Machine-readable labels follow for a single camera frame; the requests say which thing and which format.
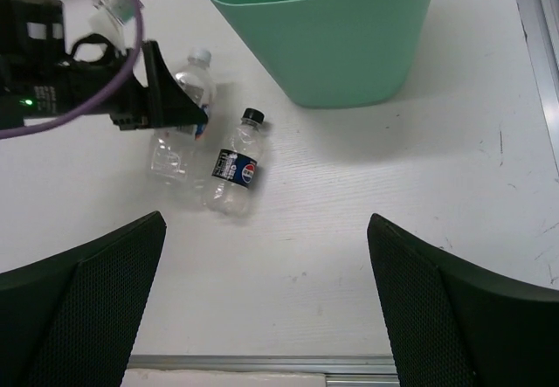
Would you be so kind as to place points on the green plastic bin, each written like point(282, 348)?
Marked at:
point(331, 53)

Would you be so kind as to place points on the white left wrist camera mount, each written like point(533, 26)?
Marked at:
point(110, 17)

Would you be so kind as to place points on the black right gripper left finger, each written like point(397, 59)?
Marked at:
point(72, 319)

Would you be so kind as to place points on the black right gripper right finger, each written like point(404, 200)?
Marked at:
point(452, 323)

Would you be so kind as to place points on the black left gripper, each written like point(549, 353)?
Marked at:
point(27, 93)

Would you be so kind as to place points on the aluminium frame rail right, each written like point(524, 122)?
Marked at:
point(539, 20)

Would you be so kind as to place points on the metal table edge rail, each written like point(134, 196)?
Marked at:
point(378, 370)

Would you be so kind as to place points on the clear bottle white orange label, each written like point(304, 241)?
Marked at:
point(172, 150)

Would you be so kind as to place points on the clear Pepsi bottle black label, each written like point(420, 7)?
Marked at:
point(228, 190)

